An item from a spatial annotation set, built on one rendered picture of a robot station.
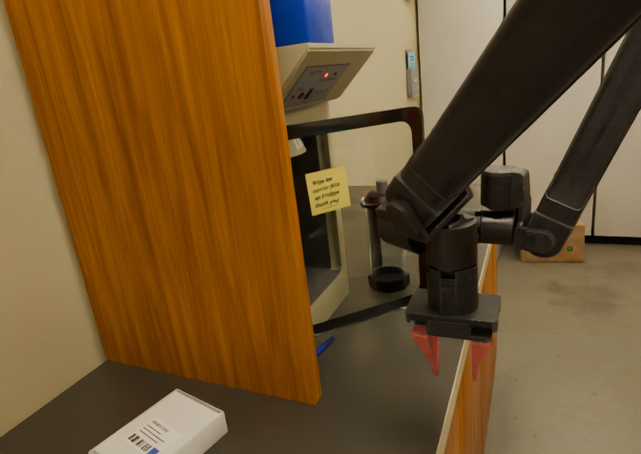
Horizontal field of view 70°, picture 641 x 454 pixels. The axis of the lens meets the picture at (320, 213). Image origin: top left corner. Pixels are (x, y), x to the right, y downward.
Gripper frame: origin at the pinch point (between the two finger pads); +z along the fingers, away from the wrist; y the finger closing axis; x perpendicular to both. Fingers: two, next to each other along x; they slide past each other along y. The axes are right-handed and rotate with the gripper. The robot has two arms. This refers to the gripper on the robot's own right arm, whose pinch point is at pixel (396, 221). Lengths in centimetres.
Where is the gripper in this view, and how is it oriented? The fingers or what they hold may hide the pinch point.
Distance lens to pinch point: 83.7
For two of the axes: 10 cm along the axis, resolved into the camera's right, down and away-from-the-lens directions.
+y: -0.9, -9.5, -3.1
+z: -9.1, -0.5, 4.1
